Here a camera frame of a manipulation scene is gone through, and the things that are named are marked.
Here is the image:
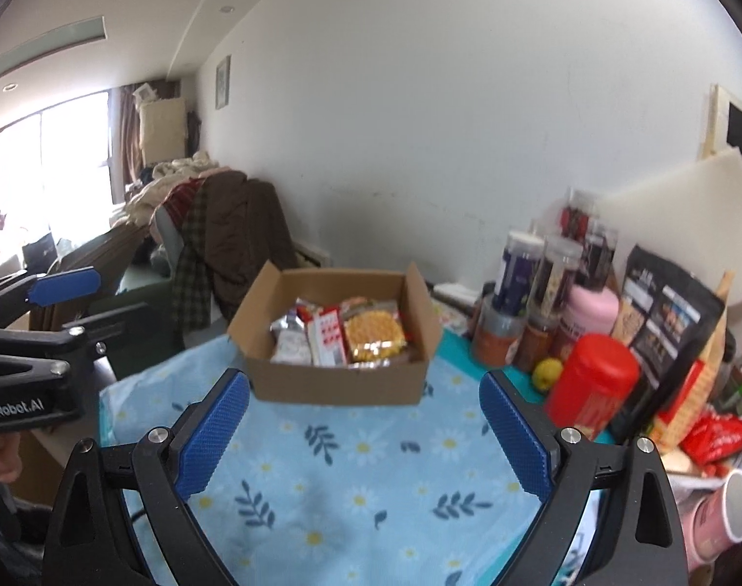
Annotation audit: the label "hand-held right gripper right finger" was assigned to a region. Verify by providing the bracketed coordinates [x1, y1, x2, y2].
[477, 369, 689, 586]

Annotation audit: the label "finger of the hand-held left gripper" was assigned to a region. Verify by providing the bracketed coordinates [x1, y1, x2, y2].
[0, 266, 104, 326]
[60, 301, 150, 374]

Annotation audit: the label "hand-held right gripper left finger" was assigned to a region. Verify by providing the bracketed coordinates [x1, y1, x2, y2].
[41, 369, 251, 586]

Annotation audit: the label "white snack packet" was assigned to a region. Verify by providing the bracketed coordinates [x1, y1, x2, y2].
[272, 335, 314, 364]

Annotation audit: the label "brown cardboard box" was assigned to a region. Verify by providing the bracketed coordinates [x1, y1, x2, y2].
[226, 261, 443, 407]

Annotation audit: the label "red white packet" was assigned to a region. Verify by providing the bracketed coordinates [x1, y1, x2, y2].
[307, 307, 349, 367]

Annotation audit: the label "clear waffle packet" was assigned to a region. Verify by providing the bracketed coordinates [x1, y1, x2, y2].
[342, 308, 409, 364]

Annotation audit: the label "person's left hand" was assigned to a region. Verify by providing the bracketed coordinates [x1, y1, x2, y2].
[0, 430, 23, 492]

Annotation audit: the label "dark sofa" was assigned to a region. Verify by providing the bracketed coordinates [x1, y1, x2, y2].
[26, 223, 170, 331]

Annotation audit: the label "yellow pear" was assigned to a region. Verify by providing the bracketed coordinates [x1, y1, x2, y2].
[533, 358, 564, 390]

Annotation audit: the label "checked cloth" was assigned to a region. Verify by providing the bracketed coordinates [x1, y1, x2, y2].
[169, 186, 216, 334]

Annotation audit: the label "red plastic canister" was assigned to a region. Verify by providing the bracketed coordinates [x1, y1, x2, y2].
[543, 335, 641, 443]

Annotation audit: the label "small jar brown contents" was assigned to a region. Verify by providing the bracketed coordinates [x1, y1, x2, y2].
[517, 317, 558, 370]

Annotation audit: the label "wide jar orange contents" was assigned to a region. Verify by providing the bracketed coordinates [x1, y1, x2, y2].
[472, 296, 527, 367]

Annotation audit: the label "window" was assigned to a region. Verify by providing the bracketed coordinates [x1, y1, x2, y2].
[0, 90, 112, 239]

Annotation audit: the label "pink bottle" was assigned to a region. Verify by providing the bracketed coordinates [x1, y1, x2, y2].
[554, 286, 619, 367]

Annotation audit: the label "brown jacket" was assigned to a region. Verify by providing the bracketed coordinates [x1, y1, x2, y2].
[188, 169, 299, 324]

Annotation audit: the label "blue floral tablecloth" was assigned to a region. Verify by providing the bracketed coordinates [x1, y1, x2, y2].
[99, 326, 616, 586]

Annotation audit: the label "pile of beige clothes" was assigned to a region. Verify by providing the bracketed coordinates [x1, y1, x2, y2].
[124, 151, 222, 227]

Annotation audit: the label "white flat box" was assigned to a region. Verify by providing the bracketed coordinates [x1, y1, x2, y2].
[432, 282, 488, 312]

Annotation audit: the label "brown curtain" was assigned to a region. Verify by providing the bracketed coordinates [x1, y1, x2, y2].
[107, 86, 143, 202]

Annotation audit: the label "clear jar purple label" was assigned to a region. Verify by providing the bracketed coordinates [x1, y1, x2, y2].
[492, 230, 546, 315]

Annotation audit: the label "clear jar of nuts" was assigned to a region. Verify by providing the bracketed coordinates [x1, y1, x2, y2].
[528, 235, 582, 318]

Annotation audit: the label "orange patterned packet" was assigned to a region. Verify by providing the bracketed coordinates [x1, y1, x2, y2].
[648, 360, 722, 449]

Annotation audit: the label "beige storage box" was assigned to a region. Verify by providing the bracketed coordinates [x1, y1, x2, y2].
[138, 96, 187, 166]

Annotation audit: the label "black stand-up pouch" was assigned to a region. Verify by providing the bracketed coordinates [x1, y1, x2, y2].
[609, 244, 727, 440]

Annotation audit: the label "clear jar dark label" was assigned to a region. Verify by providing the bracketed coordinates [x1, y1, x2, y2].
[581, 223, 619, 294]

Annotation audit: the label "red crinkled packet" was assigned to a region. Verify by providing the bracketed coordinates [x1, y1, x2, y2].
[679, 412, 742, 477]

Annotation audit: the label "pink white mug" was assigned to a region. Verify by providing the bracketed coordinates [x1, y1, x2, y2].
[676, 469, 742, 568]

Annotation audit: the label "clear jar red label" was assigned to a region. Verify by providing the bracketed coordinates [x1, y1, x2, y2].
[560, 189, 598, 239]

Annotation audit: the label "white foam board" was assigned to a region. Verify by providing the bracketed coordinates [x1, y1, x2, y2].
[597, 147, 742, 306]

